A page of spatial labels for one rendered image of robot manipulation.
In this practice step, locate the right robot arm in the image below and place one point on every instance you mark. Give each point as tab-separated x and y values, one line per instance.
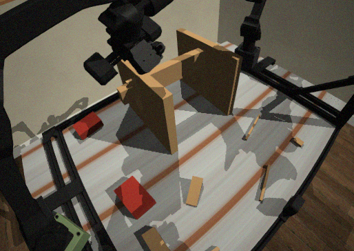
250	28

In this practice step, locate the brown wooden board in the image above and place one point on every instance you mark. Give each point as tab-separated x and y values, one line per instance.
217	82
158	106

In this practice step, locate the red rectangular block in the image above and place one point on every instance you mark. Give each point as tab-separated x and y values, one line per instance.
135	198
88	125

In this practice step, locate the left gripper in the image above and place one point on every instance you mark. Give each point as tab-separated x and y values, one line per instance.
101	69

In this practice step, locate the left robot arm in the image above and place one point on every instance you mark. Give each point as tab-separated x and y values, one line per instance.
20	25

